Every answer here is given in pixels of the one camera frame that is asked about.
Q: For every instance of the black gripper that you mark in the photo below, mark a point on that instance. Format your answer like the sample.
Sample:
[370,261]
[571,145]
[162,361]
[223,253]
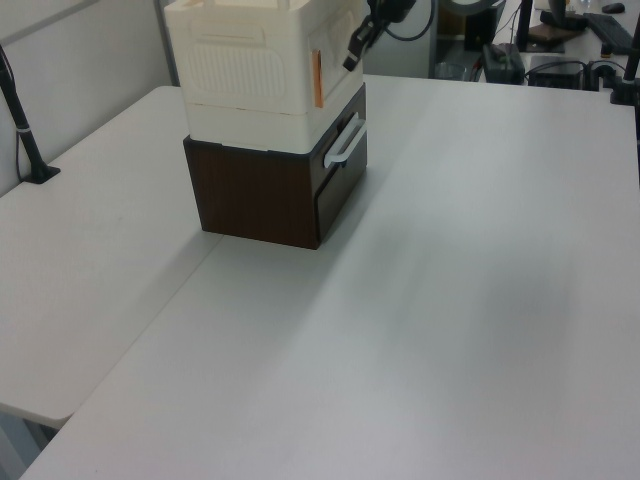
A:
[392,9]

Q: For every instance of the cream plastic cabinet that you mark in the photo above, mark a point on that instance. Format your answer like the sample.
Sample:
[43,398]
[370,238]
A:
[235,65]

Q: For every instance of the black power supply box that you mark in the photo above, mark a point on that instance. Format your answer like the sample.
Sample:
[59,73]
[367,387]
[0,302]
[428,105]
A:
[555,75]

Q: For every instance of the clear glass cup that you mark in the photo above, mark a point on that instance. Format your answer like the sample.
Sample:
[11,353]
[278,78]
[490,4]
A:
[450,71]

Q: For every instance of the dark brown drawer unit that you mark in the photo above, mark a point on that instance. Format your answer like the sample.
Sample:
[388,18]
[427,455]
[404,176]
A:
[250,195]

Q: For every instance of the black camera stand pole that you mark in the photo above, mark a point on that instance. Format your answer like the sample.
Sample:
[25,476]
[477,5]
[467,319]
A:
[22,130]

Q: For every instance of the black monitor stand pole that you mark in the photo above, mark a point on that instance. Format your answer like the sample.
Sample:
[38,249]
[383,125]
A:
[525,25]

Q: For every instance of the cream cabinet door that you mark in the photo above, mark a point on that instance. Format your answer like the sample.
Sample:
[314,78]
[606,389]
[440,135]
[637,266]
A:
[340,50]

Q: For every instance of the black box with green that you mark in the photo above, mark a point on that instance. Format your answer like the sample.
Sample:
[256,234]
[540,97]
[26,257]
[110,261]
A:
[502,62]

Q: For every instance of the grey partition post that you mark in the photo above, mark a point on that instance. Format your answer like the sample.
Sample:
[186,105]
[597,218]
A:
[167,55]

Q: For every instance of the black keyboard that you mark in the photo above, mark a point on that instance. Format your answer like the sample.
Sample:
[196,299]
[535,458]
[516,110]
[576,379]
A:
[610,32]

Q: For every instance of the brown wooden board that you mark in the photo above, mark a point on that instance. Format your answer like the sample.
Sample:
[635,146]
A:
[547,35]

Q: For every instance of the black computer mouse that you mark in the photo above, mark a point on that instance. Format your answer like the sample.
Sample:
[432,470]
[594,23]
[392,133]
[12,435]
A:
[613,7]

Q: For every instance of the black clamp stand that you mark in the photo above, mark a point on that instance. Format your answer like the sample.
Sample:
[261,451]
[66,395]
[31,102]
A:
[625,87]

